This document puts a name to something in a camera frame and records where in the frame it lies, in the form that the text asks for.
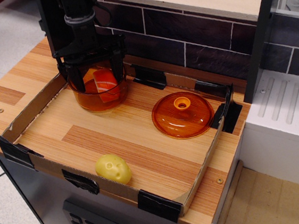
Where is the cardboard fence with black tape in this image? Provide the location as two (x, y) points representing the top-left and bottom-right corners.
(0, 33), (254, 224)

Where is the orange transparent pot lid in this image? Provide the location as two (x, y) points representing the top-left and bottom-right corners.
(152, 92), (214, 139)

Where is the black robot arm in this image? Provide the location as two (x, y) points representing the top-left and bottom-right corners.
(37, 0), (126, 93)

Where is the dark grey post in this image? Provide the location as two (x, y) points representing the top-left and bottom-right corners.
(244, 0), (273, 104)
(36, 0), (74, 58)

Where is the yellow toy potato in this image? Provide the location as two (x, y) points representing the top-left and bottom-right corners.
(95, 154), (132, 184)

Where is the dark grey left post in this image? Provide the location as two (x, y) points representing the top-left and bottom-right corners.
(36, 0), (74, 58)

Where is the orange transparent plastic pot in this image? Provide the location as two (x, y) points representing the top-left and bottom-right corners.
(68, 59), (128, 113)

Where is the white ribbed drainer block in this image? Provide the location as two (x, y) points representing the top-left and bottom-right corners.
(239, 70), (299, 184)

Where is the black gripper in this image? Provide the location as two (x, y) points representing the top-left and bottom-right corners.
(48, 21), (127, 92)

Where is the orange salmon sushi toy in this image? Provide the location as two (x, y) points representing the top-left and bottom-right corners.
(93, 68), (120, 103)

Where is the dark grey right post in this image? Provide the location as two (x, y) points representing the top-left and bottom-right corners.
(244, 0), (273, 104)

